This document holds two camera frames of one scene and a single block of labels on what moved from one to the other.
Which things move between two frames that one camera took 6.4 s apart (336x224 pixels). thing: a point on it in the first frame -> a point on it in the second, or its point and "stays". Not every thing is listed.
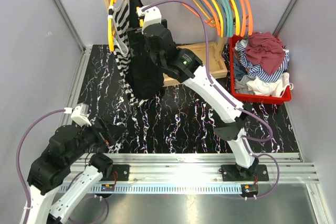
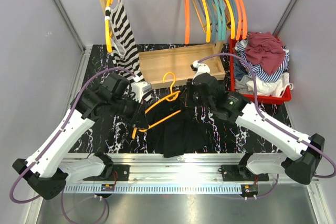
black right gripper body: (134, 36) -> (193, 99)
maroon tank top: (264, 49) stays
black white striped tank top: (120, 14) stays
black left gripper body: (96, 138) -> (130, 109)
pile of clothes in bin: (260, 65) stays
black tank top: (146, 80) -> (176, 126)
